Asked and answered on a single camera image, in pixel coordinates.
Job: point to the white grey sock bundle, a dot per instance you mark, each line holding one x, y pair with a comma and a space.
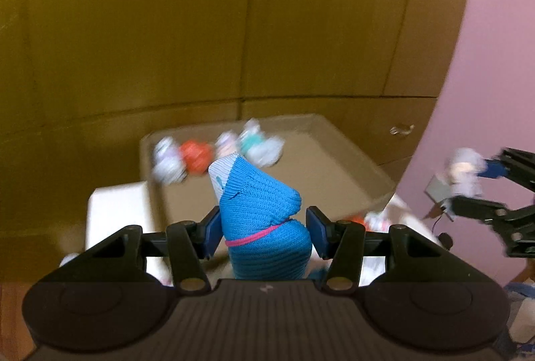
168, 164

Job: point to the wooden wardrobe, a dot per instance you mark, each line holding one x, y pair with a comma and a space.
82, 81

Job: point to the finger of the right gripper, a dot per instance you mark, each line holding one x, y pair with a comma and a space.
514, 227
516, 165

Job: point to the red white sock bundle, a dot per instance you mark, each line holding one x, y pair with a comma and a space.
372, 222

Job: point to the white fluffy sock bundle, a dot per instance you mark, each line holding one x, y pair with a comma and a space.
463, 171

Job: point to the metal drawer handle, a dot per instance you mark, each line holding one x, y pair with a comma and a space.
402, 130

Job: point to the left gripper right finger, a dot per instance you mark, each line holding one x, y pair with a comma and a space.
345, 243

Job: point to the teal white sock bundle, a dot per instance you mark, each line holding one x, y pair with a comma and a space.
259, 149

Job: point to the white wall socket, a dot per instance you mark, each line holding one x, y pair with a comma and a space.
438, 189

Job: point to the blue knit sock bundle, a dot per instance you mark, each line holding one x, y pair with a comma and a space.
264, 239

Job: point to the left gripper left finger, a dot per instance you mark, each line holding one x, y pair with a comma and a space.
186, 244

